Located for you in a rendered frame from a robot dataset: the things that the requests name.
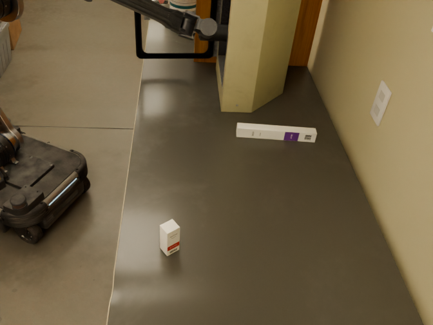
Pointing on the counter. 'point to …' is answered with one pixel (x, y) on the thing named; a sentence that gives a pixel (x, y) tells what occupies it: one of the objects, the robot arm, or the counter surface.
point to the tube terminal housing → (256, 53)
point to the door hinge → (219, 24)
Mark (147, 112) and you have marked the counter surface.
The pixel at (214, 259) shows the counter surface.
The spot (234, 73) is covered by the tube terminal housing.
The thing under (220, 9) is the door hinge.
